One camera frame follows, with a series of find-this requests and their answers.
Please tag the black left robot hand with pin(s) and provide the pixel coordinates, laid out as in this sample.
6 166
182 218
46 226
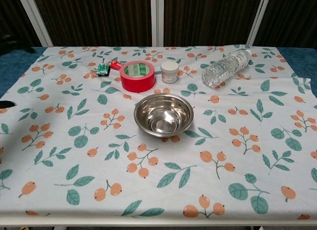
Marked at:
6 104

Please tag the fruit and leaf print tablecloth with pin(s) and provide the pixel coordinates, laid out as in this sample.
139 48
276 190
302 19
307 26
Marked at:
158 180

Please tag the dark slatted panel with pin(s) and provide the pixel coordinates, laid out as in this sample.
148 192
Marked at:
12 14
208 17
99 17
292 19

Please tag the small red packet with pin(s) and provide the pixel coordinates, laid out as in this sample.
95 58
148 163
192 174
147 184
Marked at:
116 65

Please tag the red tape roll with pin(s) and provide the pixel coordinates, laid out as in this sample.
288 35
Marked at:
137 82

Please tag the small white lidded jar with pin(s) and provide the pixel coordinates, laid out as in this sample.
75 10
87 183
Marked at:
169 73

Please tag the clear plastic water bottle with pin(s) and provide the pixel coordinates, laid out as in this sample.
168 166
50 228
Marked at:
223 69

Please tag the white metal frame post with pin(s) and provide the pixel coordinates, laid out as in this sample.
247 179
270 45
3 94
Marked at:
157 17
258 17
34 17

